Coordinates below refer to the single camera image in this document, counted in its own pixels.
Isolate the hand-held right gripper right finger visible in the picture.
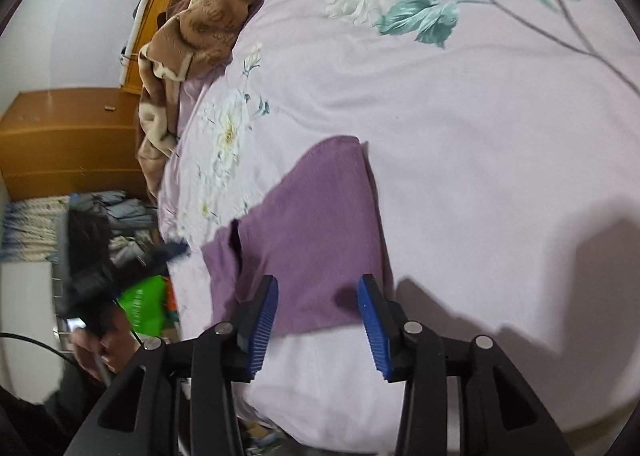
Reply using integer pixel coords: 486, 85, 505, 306
357, 273, 573, 456

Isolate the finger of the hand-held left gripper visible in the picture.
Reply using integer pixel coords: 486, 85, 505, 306
135, 241, 191, 269

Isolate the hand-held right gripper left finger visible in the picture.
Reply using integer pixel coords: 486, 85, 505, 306
62, 274, 279, 456

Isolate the purple knit garment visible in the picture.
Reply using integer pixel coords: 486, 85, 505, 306
201, 135, 393, 339

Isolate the person's left forearm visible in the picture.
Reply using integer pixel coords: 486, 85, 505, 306
0, 361, 116, 456

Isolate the pile of grey clothes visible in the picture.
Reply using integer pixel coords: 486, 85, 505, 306
67, 190, 163, 267

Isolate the person's left hand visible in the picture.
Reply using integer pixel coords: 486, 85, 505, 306
72, 306, 146, 379

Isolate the green shopping bag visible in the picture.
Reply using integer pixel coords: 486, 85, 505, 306
117, 276, 168, 337

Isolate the striped white blue cloth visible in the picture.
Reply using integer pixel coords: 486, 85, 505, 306
0, 196, 68, 262

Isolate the wooden wardrobe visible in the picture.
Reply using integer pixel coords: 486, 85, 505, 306
0, 88, 151, 202

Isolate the pink floral bed sheet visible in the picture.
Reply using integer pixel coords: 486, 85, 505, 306
155, 0, 640, 454

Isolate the brown patterned blanket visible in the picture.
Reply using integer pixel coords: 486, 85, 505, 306
136, 0, 303, 199

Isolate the wooden headboard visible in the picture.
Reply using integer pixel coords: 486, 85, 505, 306
120, 0, 236, 97

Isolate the white curved tube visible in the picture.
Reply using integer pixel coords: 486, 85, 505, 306
122, 0, 206, 87

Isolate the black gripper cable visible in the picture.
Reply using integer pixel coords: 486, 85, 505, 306
0, 331, 81, 372

